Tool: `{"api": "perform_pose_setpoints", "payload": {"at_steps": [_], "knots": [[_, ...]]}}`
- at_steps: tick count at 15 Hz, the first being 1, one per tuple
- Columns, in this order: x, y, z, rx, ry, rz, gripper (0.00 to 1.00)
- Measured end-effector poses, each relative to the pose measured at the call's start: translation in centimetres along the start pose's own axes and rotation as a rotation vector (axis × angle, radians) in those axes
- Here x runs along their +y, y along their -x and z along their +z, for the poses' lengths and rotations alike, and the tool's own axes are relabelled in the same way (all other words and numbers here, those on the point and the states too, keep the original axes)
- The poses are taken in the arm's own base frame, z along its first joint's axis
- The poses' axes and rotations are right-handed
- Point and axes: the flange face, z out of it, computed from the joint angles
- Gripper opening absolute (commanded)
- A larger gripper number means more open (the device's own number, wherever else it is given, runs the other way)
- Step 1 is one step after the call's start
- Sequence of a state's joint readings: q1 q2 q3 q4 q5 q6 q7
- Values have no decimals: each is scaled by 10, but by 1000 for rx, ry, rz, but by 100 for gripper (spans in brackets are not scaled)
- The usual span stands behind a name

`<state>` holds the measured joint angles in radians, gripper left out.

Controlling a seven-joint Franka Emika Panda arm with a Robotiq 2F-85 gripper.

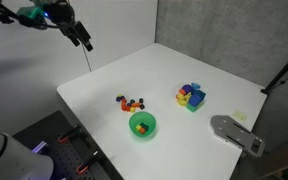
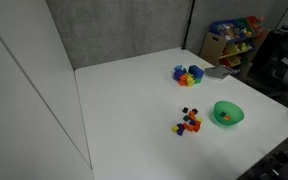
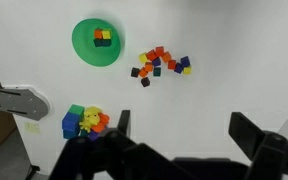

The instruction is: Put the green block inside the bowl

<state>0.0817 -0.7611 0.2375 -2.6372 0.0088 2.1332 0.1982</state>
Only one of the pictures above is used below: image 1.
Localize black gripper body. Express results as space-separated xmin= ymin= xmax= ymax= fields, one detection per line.
xmin=42 ymin=0 xmax=77 ymax=37

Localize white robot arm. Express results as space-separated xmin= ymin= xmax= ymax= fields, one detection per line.
xmin=0 ymin=0 xmax=93 ymax=180

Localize blue purple block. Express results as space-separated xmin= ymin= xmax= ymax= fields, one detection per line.
xmin=116 ymin=95 xmax=125 ymax=102

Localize orange red block cluster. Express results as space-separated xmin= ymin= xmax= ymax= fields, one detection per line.
xmin=121 ymin=99 xmax=141 ymax=113

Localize dark block pair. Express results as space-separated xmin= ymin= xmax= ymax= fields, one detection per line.
xmin=139 ymin=98 xmax=145 ymax=110

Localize green plastic bowl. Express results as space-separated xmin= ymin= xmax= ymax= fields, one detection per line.
xmin=129 ymin=111 xmax=157 ymax=137

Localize blocks inside green bowl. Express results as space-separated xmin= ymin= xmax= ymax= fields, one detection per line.
xmin=136 ymin=123 xmax=147 ymax=134

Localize black orange clamp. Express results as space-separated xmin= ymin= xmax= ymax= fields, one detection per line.
xmin=76 ymin=151 xmax=101 ymax=175
xmin=57 ymin=124 xmax=81 ymax=143

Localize black perforated base board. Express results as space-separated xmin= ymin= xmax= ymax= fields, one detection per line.
xmin=14 ymin=111 xmax=123 ymax=180

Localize pile of colourful toys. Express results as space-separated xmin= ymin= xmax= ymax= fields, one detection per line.
xmin=176 ymin=83 xmax=200 ymax=106

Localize blue green toy box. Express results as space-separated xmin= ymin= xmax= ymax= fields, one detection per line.
xmin=186 ymin=90 xmax=206 ymax=112

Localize grey metal mounting plate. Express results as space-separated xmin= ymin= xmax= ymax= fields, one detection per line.
xmin=210 ymin=115 xmax=265 ymax=157

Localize yellow green sticker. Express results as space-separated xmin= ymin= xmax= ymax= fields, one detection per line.
xmin=233 ymin=110 xmax=247 ymax=121

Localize black tripod pole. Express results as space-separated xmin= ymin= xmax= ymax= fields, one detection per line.
xmin=260 ymin=62 xmax=288 ymax=95

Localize black cable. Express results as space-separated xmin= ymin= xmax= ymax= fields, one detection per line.
xmin=81 ymin=43 xmax=93 ymax=73

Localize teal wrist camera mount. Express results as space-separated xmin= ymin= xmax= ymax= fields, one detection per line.
xmin=17 ymin=6 xmax=45 ymax=22

